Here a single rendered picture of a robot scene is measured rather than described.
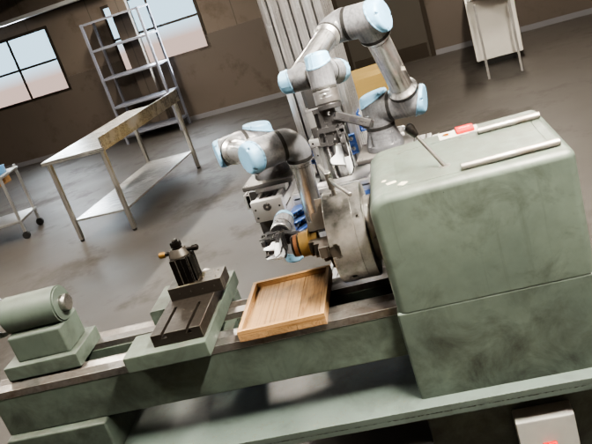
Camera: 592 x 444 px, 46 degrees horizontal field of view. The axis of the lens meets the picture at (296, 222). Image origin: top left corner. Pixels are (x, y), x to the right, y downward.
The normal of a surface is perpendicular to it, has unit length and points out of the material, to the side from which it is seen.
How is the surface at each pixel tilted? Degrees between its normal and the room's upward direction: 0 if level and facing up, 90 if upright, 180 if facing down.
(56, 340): 90
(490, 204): 90
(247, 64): 90
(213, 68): 90
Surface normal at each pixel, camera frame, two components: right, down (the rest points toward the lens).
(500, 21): -0.20, 0.40
